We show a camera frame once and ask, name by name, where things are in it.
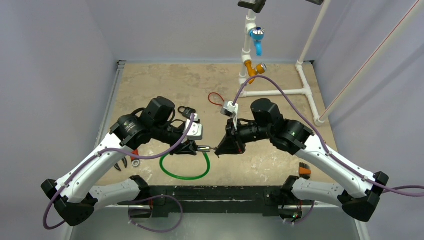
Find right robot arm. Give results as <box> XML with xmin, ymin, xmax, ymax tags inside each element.
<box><xmin>215</xmin><ymin>98</ymin><xmax>389</xmax><ymax>222</ymax></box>

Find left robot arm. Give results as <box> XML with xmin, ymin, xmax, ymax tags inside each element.
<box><xmin>41</xmin><ymin>96</ymin><xmax>204</xmax><ymax>227</ymax></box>

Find white PVC pipe frame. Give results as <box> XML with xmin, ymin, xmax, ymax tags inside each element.
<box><xmin>237</xmin><ymin>0</ymin><xmax>424</xmax><ymax>127</ymax></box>

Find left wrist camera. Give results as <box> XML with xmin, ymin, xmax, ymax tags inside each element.
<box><xmin>184</xmin><ymin>113</ymin><xmax>204</xmax><ymax>141</ymax></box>

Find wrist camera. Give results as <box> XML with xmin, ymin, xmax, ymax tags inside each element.
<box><xmin>184</xmin><ymin>113</ymin><xmax>204</xmax><ymax>141</ymax></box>
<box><xmin>220</xmin><ymin>101</ymin><xmax>239</xmax><ymax>130</ymax></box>

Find black pliers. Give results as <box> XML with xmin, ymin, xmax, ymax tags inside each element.
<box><xmin>114</xmin><ymin>157</ymin><xmax>128</xmax><ymax>172</ymax></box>

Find orange black brush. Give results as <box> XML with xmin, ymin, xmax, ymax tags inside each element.
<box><xmin>298</xmin><ymin>162</ymin><xmax>312</xmax><ymax>178</ymax></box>

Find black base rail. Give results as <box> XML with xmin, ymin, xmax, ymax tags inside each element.
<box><xmin>118</xmin><ymin>184</ymin><xmax>313</xmax><ymax>219</ymax></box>

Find blue faucet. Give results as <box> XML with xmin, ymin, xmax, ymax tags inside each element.
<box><xmin>248</xmin><ymin>26</ymin><xmax>265</xmax><ymax>57</ymax></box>

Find red adjustable wrench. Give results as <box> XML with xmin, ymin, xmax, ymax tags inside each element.
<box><xmin>130</xmin><ymin>149</ymin><xmax>140</xmax><ymax>168</ymax></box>

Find green cable lock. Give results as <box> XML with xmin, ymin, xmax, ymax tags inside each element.
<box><xmin>159</xmin><ymin>153</ymin><xmax>212</xmax><ymax>181</ymax></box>

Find black padlock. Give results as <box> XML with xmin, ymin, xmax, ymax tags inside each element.
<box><xmin>177</xmin><ymin>106</ymin><xmax>197</xmax><ymax>119</ymax></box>

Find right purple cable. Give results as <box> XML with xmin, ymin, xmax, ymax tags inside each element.
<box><xmin>231</xmin><ymin>75</ymin><xmax>424</xmax><ymax>198</ymax></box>

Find red cable lock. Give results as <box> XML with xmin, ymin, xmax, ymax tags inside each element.
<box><xmin>207</xmin><ymin>92</ymin><xmax>225</xmax><ymax>107</ymax></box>

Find orange faucet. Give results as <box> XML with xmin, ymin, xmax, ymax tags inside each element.
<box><xmin>244</xmin><ymin>60</ymin><xmax>267</xmax><ymax>77</ymax></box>

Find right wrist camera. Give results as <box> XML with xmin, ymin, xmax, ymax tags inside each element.
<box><xmin>220</xmin><ymin>101</ymin><xmax>239</xmax><ymax>130</ymax></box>

